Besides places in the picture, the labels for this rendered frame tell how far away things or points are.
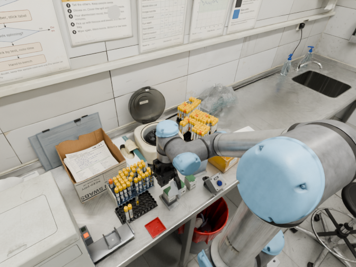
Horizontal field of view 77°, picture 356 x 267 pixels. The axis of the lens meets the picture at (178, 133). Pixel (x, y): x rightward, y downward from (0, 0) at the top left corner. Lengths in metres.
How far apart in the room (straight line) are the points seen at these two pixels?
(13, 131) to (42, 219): 0.55
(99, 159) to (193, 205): 0.53
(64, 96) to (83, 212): 0.54
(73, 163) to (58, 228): 0.53
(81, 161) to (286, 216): 1.04
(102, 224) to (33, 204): 0.34
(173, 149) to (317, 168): 0.44
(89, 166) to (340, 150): 1.04
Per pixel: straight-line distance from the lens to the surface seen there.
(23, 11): 1.03
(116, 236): 1.00
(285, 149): 0.34
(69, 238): 0.75
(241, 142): 0.61
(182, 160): 0.66
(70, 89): 1.18
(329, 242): 2.21
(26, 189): 0.89
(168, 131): 0.71
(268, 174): 0.34
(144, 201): 1.08
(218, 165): 1.23
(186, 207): 1.09
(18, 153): 1.31
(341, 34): 2.96
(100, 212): 1.11
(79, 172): 1.19
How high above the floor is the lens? 1.81
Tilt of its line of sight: 41 degrees down
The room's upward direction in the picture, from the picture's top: 4 degrees clockwise
